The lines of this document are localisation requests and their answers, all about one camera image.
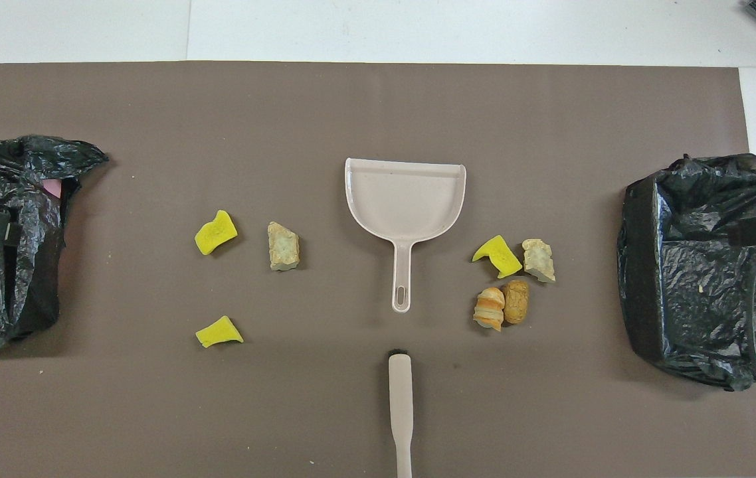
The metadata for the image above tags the toy croissant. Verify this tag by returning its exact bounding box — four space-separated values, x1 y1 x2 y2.
473 287 506 332

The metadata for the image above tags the brown toy bread roll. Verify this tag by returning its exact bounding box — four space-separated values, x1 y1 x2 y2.
502 279 530 325

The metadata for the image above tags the brown table mat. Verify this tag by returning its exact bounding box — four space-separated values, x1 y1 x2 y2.
0 61 756 478

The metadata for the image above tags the yellow sponge piece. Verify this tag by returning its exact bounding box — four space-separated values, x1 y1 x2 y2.
194 210 238 256
472 235 523 279
195 315 244 349

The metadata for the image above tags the black bag lined bin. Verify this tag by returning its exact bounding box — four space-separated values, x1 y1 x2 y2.
617 153 756 392

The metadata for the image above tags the beige hand brush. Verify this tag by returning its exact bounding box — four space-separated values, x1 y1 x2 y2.
387 350 414 478

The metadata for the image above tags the beige plastic dustpan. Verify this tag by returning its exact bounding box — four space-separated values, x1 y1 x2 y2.
344 157 467 313

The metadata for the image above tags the beige crumbly foam chunk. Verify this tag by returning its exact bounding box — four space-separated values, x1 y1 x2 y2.
267 221 300 272
522 239 557 283

